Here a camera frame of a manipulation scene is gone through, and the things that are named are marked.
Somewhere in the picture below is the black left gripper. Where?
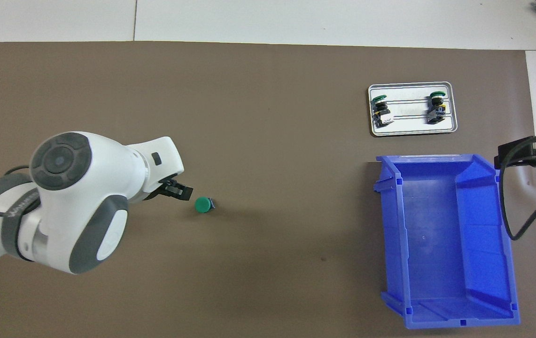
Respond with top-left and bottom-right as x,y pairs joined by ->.
148,174 -> 194,201

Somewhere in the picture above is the green push button switch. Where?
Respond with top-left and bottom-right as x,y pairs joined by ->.
195,196 -> 217,213
427,92 -> 447,124
371,95 -> 393,128

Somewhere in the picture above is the brown table mat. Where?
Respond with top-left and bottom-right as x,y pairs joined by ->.
0,41 -> 536,338

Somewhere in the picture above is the blue plastic storage bin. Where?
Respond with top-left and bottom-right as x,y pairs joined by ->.
373,154 -> 521,329

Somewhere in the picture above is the grey metal tray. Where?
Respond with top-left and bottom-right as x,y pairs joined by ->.
368,82 -> 458,138

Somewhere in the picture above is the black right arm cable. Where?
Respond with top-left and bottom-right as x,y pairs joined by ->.
497,132 -> 536,241

